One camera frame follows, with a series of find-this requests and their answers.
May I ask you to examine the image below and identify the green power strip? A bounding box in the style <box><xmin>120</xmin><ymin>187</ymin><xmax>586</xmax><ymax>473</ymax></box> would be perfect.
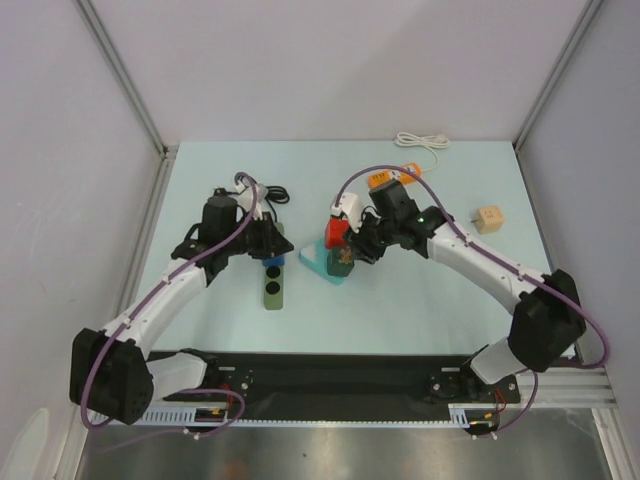
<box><xmin>260</xmin><ymin>222</ymin><xmax>287</xmax><ymax>312</ymax></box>

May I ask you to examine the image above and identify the blue cube plug adapter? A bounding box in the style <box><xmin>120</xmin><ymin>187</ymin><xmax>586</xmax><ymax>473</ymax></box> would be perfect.
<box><xmin>262</xmin><ymin>256</ymin><xmax>285</xmax><ymax>267</ymax></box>

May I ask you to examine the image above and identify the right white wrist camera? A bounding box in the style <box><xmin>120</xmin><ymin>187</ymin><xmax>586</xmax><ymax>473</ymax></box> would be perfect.
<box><xmin>330</xmin><ymin>192</ymin><xmax>365</xmax><ymax>233</ymax></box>

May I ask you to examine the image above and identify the left aluminium frame post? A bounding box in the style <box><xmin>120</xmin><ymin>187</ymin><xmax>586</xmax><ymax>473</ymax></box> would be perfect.
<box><xmin>72</xmin><ymin>0</ymin><xmax>169</xmax><ymax>156</ymax></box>

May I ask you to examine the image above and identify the aluminium front rail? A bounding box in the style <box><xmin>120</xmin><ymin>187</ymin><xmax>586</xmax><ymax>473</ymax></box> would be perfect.
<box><xmin>533</xmin><ymin>367</ymin><xmax>616</xmax><ymax>409</ymax></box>

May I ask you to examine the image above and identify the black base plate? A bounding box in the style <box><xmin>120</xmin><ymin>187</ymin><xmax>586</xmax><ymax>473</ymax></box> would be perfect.
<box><xmin>164</xmin><ymin>352</ymin><xmax>522</xmax><ymax>411</ymax></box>

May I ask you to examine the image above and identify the white slotted cable duct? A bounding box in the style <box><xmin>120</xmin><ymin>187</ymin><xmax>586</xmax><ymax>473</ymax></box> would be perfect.
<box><xmin>139</xmin><ymin>403</ymin><xmax>501</xmax><ymax>429</ymax></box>

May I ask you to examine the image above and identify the aluminium frame post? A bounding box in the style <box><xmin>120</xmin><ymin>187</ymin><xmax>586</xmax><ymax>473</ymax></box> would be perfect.
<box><xmin>513</xmin><ymin>0</ymin><xmax>606</xmax><ymax>151</ymax></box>
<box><xmin>72</xmin><ymin>0</ymin><xmax>169</xmax><ymax>156</ymax></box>

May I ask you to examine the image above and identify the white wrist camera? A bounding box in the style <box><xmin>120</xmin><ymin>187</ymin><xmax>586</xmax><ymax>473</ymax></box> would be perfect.
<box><xmin>330</xmin><ymin>192</ymin><xmax>365</xmax><ymax>233</ymax></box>
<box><xmin>234</xmin><ymin>172</ymin><xmax>268</xmax><ymax>220</ymax></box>

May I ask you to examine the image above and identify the right aluminium frame post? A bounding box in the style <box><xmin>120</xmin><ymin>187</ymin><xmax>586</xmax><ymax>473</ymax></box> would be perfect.
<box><xmin>513</xmin><ymin>0</ymin><xmax>606</xmax><ymax>151</ymax></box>

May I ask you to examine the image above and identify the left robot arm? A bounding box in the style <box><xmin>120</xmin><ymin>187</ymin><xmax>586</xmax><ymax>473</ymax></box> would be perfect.
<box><xmin>69</xmin><ymin>195</ymin><xmax>294</xmax><ymax>428</ymax></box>

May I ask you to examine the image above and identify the white power cable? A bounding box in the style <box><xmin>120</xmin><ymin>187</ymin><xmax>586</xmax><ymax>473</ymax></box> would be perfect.
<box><xmin>394</xmin><ymin>131</ymin><xmax>452</xmax><ymax>175</ymax></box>

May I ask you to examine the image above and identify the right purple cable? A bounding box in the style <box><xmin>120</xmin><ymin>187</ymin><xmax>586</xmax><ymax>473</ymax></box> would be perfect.
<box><xmin>335</xmin><ymin>164</ymin><xmax>612</xmax><ymax>441</ymax></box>

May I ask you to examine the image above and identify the red cube plug adapter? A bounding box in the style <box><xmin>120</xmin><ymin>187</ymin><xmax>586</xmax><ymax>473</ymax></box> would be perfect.
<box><xmin>324</xmin><ymin>216</ymin><xmax>349</xmax><ymax>250</ymax></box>

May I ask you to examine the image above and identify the beige cube plug adapter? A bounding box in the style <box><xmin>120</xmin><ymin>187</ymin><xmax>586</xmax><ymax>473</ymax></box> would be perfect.
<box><xmin>472</xmin><ymin>205</ymin><xmax>505</xmax><ymax>234</ymax></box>

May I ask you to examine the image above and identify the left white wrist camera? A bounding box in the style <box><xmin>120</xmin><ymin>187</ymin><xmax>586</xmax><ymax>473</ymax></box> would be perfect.
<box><xmin>234</xmin><ymin>172</ymin><xmax>268</xmax><ymax>220</ymax></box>

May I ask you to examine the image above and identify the orange power strip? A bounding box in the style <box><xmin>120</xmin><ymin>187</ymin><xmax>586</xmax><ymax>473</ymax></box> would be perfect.
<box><xmin>367</xmin><ymin>162</ymin><xmax>422</xmax><ymax>189</ymax></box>

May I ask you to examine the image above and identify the teal triangular power socket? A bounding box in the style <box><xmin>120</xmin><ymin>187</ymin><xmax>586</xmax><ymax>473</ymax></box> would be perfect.
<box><xmin>299</xmin><ymin>239</ymin><xmax>347</xmax><ymax>285</ymax></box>

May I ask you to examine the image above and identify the dark green cube adapter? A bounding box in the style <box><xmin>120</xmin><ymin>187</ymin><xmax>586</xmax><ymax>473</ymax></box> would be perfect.
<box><xmin>326</xmin><ymin>246</ymin><xmax>355</xmax><ymax>278</ymax></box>

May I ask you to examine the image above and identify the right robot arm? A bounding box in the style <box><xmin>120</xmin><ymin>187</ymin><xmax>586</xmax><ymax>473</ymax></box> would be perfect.
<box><xmin>344</xmin><ymin>181</ymin><xmax>586</xmax><ymax>401</ymax></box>

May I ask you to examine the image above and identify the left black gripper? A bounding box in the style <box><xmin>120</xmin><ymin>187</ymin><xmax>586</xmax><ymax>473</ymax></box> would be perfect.
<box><xmin>223</xmin><ymin>212</ymin><xmax>294</xmax><ymax>261</ymax></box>

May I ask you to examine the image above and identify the black power strip cable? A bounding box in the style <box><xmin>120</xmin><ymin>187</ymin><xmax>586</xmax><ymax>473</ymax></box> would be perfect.
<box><xmin>212</xmin><ymin>184</ymin><xmax>292</xmax><ymax>205</ymax></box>

